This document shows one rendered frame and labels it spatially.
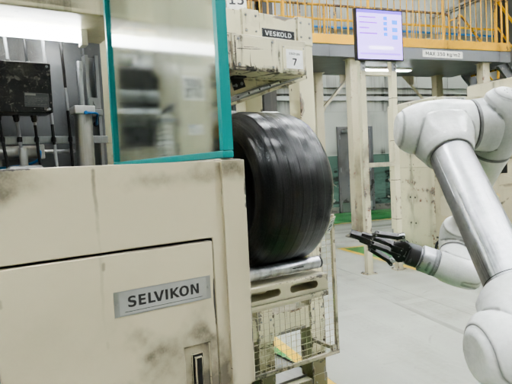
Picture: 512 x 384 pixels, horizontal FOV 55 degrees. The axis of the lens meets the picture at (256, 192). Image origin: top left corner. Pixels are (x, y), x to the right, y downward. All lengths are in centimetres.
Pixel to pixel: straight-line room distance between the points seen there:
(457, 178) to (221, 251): 61
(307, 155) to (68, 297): 107
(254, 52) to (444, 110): 97
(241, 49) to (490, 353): 148
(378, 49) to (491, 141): 439
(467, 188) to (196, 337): 68
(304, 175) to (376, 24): 430
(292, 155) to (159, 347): 95
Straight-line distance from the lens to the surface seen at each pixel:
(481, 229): 111
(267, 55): 211
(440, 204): 634
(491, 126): 137
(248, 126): 163
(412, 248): 172
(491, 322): 96
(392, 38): 585
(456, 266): 173
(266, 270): 166
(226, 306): 81
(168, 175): 73
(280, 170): 153
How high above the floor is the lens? 126
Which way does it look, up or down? 3 degrees down
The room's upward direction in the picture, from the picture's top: 3 degrees counter-clockwise
